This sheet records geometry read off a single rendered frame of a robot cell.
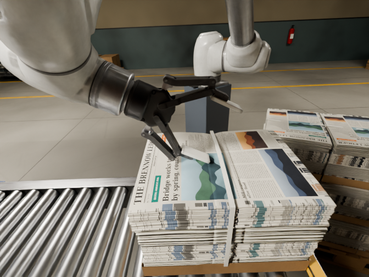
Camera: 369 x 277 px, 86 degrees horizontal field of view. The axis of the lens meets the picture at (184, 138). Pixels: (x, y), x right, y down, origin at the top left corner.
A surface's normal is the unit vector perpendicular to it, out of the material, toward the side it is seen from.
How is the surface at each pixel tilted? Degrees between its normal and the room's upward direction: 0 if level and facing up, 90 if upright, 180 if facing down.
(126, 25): 90
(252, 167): 1
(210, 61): 92
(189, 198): 2
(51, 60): 143
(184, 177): 2
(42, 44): 138
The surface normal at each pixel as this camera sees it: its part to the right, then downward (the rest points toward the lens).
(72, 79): 0.50, 0.83
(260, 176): -0.03, -0.87
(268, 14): 0.01, 0.50
